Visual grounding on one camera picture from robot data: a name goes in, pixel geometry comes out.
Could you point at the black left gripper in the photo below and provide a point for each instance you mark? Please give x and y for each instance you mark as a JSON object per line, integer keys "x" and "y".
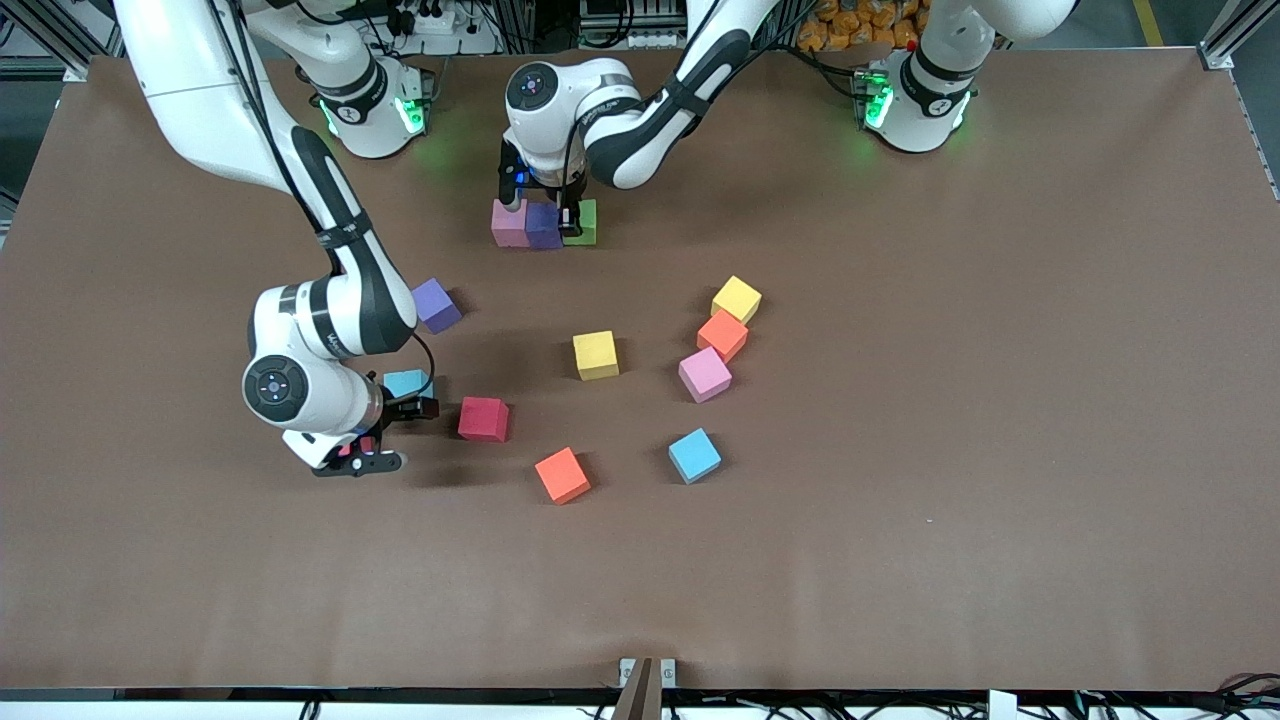
{"x": 541, "y": 181}

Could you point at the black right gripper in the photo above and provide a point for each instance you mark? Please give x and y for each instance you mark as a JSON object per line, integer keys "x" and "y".
{"x": 398, "y": 408}

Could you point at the green foam cube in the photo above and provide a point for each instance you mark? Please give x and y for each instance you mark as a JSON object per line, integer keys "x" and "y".
{"x": 590, "y": 225}

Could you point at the blue foam cube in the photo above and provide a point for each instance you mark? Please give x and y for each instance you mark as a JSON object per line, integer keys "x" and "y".
{"x": 694, "y": 455}
{"x": 405, "y": 383}

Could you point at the purple foam cube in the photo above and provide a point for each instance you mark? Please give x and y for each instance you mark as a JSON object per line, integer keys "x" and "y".
{"x": 438, "y": 305}
{"x": 543, "y": 228}

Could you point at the pink foam cube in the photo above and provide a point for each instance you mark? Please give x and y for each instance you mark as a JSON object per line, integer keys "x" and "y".
{"x": 705, "y": 375}
{"x": 510, "y": 232}

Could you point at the red foam cube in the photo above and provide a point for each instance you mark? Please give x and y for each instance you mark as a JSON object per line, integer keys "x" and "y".
{"x": 483, "y": 418}
{"x": 367, "y": 442}

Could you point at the yellow foam cube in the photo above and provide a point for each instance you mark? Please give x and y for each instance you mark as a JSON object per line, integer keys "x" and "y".
{"x": 737, "y": 299}
{"x": 596, "y": 355}

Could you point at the orange foam cube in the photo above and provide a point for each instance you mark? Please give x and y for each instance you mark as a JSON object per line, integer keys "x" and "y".
{"x": 562, "y": 475}
{"x": 722, "y": 335}

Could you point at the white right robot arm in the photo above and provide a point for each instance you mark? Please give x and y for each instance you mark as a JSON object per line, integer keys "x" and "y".
{"x": 200, "y": 100}

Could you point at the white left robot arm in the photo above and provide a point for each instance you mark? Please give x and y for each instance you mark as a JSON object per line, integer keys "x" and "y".
{"x": 545, "y": 135}

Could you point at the grey equipment box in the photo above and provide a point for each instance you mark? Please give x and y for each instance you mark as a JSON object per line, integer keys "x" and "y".
{"x": 640, "y": 20}

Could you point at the white power strip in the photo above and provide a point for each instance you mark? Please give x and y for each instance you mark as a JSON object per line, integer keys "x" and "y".
{"x": 460, "y": 40}

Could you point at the orange snack packets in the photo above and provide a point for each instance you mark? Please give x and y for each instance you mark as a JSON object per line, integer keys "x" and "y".
{"x": 870, "y": 25}

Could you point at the brown wooden stick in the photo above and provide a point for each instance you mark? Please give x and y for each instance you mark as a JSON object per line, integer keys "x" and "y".
{"x": 640, "y": 695}

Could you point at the brown paper table cover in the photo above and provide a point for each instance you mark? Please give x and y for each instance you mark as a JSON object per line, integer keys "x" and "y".
{"x": 900, "y": 550}

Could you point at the small metal bracket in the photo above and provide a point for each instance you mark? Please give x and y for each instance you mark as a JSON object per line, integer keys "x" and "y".
{"x": 626, "y": 670}

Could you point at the aluminium frame profile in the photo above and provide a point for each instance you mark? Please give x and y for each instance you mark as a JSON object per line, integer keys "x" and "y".
{"x": 70, "y": 35}
{"x": 1222, "y": 42}

